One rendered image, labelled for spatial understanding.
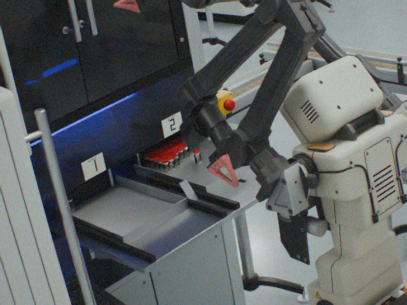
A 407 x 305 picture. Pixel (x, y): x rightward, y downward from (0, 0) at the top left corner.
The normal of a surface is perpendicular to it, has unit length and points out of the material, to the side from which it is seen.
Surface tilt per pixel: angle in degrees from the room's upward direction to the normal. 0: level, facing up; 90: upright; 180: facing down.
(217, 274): 90
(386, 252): 82
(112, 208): 0
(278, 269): 0
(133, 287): 90
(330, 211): 90
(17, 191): 90
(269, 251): 0
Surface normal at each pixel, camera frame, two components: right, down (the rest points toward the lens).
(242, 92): -0.15, -0.90
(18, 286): 0.62, 0.22
